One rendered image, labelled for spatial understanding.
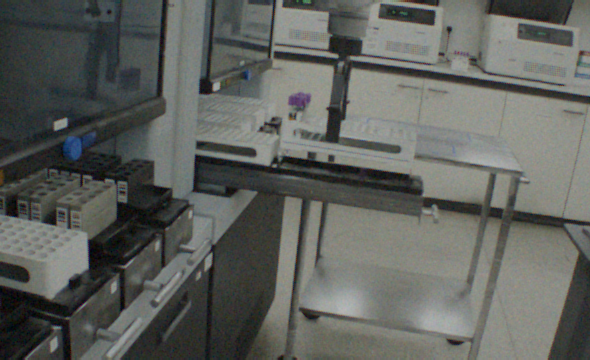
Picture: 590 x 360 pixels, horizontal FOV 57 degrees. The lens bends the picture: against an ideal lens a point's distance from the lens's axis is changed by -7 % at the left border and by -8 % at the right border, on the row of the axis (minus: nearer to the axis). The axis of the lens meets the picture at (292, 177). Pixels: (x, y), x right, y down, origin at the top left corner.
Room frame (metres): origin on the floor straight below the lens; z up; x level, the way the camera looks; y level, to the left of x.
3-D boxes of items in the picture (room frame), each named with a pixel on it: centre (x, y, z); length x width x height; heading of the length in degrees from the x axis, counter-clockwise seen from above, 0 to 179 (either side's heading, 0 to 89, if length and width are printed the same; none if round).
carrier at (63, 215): (0.80, 0.32, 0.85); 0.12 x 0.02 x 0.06; 171
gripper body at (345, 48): (1.30, -0.08, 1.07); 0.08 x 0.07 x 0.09; 171
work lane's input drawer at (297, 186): (1.32, 0.02, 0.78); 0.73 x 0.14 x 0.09; 81
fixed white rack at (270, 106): (1.81, 0.23, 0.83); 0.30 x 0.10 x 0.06; 81
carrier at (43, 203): (0.81, 0.36, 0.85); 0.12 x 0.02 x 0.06; 171
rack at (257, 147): (1.35, 0.19, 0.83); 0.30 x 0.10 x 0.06; 81
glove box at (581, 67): (3.79, -1.94, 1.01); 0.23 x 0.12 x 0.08; 80
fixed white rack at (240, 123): (1.51, 0.28, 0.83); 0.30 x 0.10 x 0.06; 81
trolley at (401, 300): (1.76, -0.37, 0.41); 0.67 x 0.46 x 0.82; 79
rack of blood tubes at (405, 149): (1.29, -0.12, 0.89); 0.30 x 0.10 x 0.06; 81
